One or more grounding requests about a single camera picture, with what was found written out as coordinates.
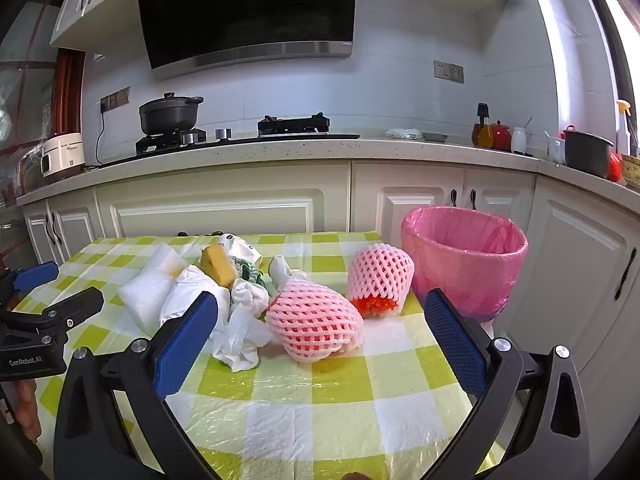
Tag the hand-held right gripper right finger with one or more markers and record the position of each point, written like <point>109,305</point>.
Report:
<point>456,342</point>

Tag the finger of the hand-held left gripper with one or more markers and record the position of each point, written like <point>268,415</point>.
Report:
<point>37,274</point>
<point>75,306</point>

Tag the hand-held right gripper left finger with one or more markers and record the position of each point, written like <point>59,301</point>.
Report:
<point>187,342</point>

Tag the white tissue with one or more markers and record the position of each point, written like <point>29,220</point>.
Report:
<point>240,342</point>
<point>247,296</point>

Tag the white plastic bag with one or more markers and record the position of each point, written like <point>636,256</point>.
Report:
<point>192,285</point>

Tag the white foam sheet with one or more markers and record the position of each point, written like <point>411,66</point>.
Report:
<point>147,295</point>

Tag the pink lined trash bin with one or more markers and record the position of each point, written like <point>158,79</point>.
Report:
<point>450,270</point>

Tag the yellow sponge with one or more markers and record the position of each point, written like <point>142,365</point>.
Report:
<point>219,265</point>

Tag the pink foam fruit net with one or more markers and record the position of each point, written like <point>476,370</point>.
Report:
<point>315,322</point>
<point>380,275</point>

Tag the person's left hand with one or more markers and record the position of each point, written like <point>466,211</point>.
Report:
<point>29,405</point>

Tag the green wavy cleaning cloth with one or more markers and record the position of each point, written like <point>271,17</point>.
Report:
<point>254,276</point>

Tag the printed white paper bag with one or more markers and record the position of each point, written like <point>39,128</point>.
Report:
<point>241,250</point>

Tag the white plastic wrapper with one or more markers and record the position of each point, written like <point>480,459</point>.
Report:
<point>281,267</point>

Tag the white rice cooker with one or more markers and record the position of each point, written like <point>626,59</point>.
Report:
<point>62,155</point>

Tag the green checked tablecloth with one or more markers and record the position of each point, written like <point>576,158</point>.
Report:
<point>325,410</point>

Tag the cream kitchen counter cabinets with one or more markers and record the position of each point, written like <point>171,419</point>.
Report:
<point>225,200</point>

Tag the black cooking pot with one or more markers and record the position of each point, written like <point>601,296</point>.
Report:
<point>167,114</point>

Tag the small grey tray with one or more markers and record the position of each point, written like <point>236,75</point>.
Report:
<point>434,136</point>

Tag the white ceramic jar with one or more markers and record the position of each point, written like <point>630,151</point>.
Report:
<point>519,141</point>

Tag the red ceramic jar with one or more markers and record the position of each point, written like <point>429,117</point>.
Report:
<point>501,136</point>

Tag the oil bottle black cap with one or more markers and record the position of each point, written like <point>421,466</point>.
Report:
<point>482,130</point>

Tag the white bag on counter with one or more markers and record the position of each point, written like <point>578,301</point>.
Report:
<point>402,133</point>

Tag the white cup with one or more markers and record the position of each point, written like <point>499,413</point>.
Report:
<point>555,150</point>

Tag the black gas stove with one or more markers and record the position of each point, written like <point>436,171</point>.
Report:
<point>280,127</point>

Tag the red plastic bag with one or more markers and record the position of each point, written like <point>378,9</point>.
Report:
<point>614,167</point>

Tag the patterned bowl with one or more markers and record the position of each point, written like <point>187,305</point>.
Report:
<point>631,170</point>

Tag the yellow top spray bottle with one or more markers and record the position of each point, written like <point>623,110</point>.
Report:
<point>624,125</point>

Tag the black range hood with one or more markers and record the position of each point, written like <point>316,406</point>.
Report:
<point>240,10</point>

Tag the brown wooden door frame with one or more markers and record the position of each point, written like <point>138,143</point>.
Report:
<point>67,90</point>

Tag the wall power outlet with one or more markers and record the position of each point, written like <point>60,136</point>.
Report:
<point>115,99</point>
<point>448,72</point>

